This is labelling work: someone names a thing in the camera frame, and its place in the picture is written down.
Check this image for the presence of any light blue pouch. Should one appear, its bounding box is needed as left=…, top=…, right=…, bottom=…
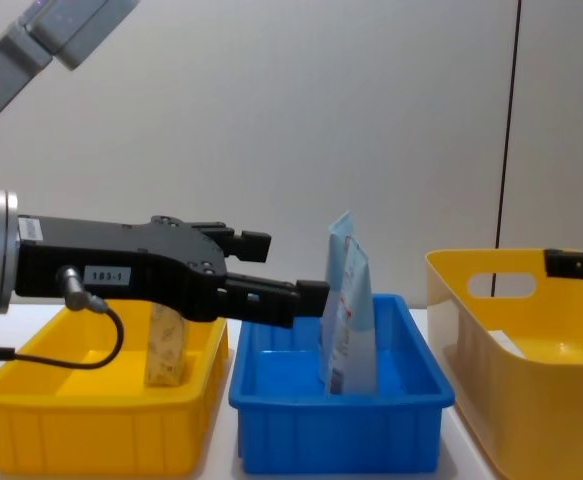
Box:
left=324, top=209, right=359, bottom=297

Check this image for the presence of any yellow plastic bin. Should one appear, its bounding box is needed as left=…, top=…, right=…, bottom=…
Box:
left=0, top=298, right=232, bottom=477

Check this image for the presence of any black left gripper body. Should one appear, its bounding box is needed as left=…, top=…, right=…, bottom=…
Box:
left=14, top=214, right=229, bottom=323

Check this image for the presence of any yellow basket with handle holes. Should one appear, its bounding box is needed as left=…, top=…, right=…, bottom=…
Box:
left=424, top=248, right=583, bottom=480

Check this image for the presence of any white and blue pouch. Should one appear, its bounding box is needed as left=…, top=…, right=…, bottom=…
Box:
left=318, top=235, right=379, bottom=400

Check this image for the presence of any blue plastic bin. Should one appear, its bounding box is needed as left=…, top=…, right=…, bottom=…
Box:
left=227, top=292, right=457, bottom=476

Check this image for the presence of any thin dark gripper cable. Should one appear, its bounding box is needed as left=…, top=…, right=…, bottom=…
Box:
left=0, top=265, right=126, bottom=371

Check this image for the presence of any thin black hanging cable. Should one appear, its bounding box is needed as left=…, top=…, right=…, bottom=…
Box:
left=490, top=0, right=523, bottom=298

